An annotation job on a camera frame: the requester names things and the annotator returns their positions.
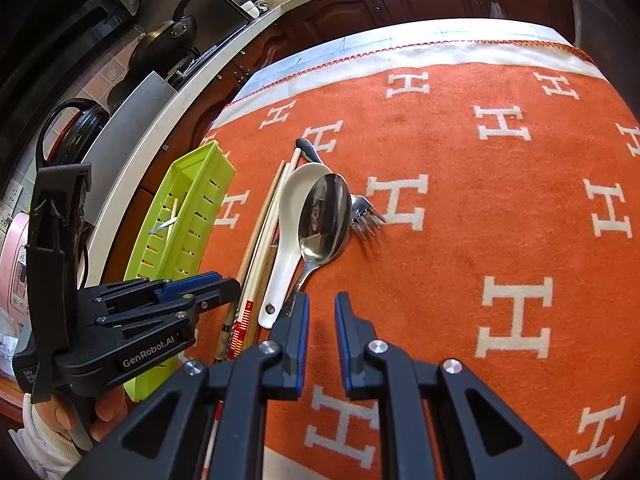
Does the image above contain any light bamboo chopstick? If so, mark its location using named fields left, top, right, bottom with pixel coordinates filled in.
left=227, top=148, right=300, bottom=360
left=247, top=243, right=278, bottom=346

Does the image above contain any small steel teaspoon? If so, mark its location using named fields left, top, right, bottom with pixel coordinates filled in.
left=149, top=198, right=179, bottom=235

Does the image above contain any large steel spoon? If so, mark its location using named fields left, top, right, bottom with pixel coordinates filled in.
left=279, top=172, right=352, bottom=318

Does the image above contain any white ceramic soup spoon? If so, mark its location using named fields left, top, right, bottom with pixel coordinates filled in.
left=258, top=162, right=330, bottom=330

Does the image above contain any brown wooden chopstick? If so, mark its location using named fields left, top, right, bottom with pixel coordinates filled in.
left=214, top=160, right=285, bottom=364

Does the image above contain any person's left hand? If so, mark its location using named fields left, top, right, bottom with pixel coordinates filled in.
left=34, top=386, right=129, bottom=443

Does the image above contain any green plastic utensil tray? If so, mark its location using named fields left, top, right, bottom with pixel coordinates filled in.
left=122, top=140, right=237, bottom=403

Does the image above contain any pink appliance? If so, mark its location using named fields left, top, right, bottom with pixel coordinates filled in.
left=0, top=212, right=29, bottom=325

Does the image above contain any black electric kettle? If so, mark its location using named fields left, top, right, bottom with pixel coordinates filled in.
left=35, top=98, right=110, bottom=170

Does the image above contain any steel stove splash guard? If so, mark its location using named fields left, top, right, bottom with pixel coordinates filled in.
left=82, top=72, right=176, bottom=228

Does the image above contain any black wok pan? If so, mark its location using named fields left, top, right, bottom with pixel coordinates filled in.
left=128, top=15, right=198, bottom=75

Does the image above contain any orange H-pattern towel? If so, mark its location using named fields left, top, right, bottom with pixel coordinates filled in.
left=202, top=39, right=639, bottom=479

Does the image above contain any white plastic bag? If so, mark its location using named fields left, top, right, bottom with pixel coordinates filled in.
left=489, top=1, right=506, bottom=20

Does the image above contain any steel fork dark handle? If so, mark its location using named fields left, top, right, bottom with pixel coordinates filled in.
left=294, top=136, right=388, bottom=241

